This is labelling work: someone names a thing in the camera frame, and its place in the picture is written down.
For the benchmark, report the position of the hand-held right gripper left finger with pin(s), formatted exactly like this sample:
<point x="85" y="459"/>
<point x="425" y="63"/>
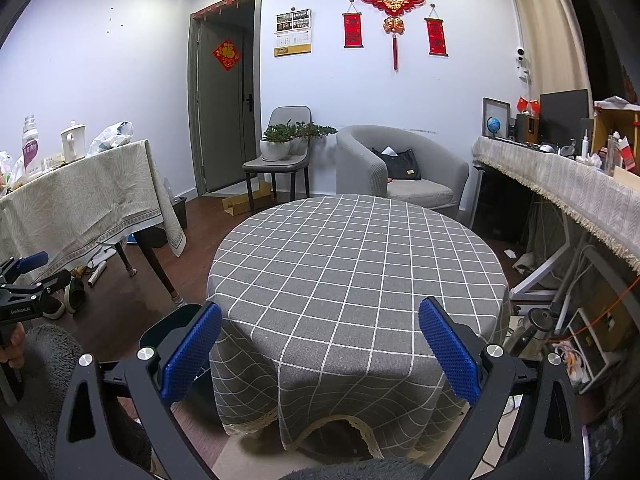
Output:
<point x="192" y="355"/>

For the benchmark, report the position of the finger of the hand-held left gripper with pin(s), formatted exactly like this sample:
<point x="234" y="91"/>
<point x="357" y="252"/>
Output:
<point x="50" y="282"/>
<point x="30" y="261"/>

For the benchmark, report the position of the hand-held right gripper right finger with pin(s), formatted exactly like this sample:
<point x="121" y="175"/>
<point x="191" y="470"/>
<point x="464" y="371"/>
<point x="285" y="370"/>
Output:
<point x="450" y="355"/>

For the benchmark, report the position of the dark teal trash bin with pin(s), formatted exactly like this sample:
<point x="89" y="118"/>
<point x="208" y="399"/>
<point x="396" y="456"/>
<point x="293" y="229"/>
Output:
<point x="165" y="326"/>

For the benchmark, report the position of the person's left hand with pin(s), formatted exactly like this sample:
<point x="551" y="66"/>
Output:
<point x="15" y="346"/>

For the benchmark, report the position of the dark slipper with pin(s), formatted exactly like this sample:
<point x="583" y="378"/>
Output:
<point x="75" y="292"/>
<point x="55" y="306"/>

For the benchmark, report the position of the white paper roll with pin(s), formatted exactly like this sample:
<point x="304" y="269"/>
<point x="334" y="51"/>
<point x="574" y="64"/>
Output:
<point x="97" y="275"/>

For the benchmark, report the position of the grey fleece clothing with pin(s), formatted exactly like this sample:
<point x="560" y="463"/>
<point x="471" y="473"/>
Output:
<point x="45" y="355"/>

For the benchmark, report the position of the steel thermos flask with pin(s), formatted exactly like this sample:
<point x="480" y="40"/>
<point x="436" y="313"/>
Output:
<point x="530" y="330"/>

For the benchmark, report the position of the beige patterned tablecloth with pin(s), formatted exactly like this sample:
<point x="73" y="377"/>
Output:
<point x="85" y="195"/>

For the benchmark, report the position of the dark wooden table leg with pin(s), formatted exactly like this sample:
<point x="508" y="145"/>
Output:
<point x="155" y="270"/>

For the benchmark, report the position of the clear bottle purple label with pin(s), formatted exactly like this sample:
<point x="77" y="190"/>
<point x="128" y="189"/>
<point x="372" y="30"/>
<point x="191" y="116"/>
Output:
<point x="30" y="147"/>

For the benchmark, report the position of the grey checked tablecloth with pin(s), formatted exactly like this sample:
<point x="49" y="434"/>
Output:
<point x="350" y="285"/>

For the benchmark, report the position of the white kettle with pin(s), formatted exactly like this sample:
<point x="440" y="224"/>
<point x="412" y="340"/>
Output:
<point x="72" y="141"/>

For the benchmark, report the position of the white power strip box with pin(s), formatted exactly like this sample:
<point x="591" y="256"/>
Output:
<point x="592" y="345"/>

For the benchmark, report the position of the small black floor bin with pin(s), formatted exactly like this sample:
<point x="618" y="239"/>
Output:
<point x="177" y="210"/>

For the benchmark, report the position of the white plastic bag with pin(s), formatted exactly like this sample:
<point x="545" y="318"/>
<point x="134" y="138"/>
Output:
<point x="111" y="137"/>

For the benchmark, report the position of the flat cardboard box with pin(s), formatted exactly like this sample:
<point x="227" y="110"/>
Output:
<point x="247" y="201"/>

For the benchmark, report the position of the black handbag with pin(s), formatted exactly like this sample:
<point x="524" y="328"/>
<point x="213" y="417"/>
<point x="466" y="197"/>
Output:
<point x="402" y="165"/>

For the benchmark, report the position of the grey dining chair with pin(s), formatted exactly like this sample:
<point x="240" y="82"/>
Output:
<point x="265" y="165"/>

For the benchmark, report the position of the grey armchair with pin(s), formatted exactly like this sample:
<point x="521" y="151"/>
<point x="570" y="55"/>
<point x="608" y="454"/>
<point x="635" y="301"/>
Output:
<point x="360" y="170"/>

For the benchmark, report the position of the beige fringed desk cloth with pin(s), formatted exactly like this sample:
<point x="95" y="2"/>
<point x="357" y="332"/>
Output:
<point x="560" y="175"/>

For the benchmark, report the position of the white paper sheet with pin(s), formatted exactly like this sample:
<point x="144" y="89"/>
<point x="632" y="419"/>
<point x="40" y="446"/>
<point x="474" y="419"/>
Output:
<point x="387" y="150"/>

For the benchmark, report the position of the potted plant white pot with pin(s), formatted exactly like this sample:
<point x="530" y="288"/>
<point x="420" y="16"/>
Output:
<point x="275" y="149"/>
<point x="312" y="132"/>

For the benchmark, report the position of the small blue globe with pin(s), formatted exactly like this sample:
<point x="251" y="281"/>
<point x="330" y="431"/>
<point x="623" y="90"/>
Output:
<point x="494" y="125"/>

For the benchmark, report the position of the grey green door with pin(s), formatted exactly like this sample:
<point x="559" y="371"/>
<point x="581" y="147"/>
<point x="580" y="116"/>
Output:
<point x="220" y="120"/>

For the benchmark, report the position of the slim white bottle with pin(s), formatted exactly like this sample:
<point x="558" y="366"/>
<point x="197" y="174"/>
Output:
<point x="586" y="142"/>

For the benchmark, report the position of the small red flags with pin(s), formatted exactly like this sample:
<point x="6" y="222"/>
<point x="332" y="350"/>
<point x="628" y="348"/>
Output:
<point x="527" y="105"/>

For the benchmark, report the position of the black monitor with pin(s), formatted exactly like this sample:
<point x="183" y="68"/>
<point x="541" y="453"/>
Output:
<point x="565" y="115"/>

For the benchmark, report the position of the wooden desk organiser box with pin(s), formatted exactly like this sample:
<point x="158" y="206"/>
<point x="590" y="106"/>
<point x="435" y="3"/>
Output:
<point x="617" y="130"/>

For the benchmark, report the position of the red door decoration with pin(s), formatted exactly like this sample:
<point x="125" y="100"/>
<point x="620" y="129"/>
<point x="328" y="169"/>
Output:
<point x="226" y="55"/>

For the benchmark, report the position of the red hanging scroll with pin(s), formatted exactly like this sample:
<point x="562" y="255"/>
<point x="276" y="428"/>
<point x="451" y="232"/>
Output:
<point x="436" y="35"/>
<point x="352" y="30"/>

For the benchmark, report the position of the beige curtain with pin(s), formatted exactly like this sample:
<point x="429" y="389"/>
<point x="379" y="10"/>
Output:
<point x="550" y="25"/>

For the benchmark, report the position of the white desk leg frame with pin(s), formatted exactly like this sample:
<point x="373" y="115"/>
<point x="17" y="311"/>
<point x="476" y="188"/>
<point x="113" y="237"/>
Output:
<point x="555" y="265"/>

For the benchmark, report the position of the picture frame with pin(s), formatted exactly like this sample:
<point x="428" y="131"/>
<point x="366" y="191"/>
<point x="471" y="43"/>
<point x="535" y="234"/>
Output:
<point x="495" y="107"/>

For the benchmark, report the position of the white security camera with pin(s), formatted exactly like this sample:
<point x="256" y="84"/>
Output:
<point x="522" y="60"/>

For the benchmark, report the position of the wall calendar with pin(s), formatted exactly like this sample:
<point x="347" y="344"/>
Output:
<point x="293" y="32"/>

